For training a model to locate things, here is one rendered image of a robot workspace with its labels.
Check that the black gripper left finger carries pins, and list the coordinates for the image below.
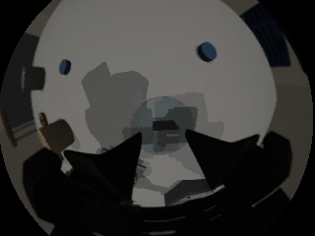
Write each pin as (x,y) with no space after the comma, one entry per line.
(116,167)

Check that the brown ring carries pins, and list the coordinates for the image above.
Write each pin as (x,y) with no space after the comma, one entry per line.
(43,120)

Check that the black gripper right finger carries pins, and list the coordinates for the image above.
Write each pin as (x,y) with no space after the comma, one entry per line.
(217,158)

